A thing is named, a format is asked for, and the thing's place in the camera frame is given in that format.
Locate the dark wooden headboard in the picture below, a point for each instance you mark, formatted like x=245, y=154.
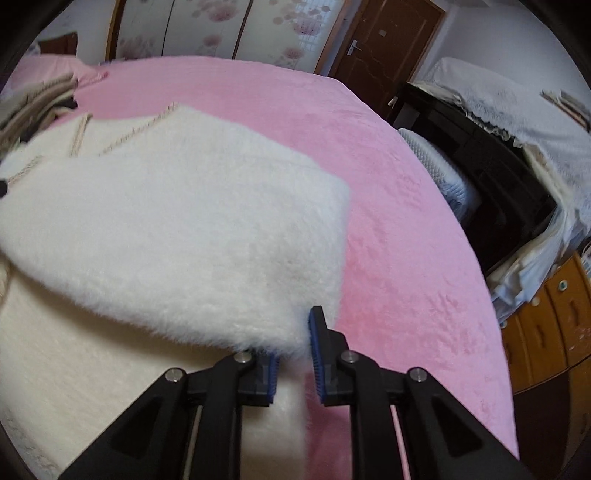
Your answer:
x=62, y=45

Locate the white fluffy cardigan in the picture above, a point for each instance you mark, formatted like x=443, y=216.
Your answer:
x=132, y=245

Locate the black piano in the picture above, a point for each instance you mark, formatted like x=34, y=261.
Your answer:
x=514, y=207

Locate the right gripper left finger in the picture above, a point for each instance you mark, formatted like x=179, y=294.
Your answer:
x=184, y=425

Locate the floral sliding wardrobe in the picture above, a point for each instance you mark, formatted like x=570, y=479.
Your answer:
x=292, y=34

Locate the brown wooden door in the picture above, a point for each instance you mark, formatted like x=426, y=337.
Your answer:
x=383, y=47

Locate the wooden drawer cabinet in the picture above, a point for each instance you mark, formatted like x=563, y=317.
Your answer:
x=550, y=333

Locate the beige folded clothes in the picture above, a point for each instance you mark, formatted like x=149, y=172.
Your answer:
x=34, y=108

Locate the pink pillow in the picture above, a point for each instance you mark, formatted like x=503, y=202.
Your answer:
x=44, y=67

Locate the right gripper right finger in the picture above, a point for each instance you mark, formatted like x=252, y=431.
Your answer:
x=403, y=425

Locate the white lace piano cover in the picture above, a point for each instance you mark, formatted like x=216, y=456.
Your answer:
x=523, y=115

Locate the pink bed sheet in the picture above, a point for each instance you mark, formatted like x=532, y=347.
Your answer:
x=412, y=289

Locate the stack of books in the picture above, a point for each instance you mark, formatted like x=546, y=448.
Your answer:
x=569, y=105

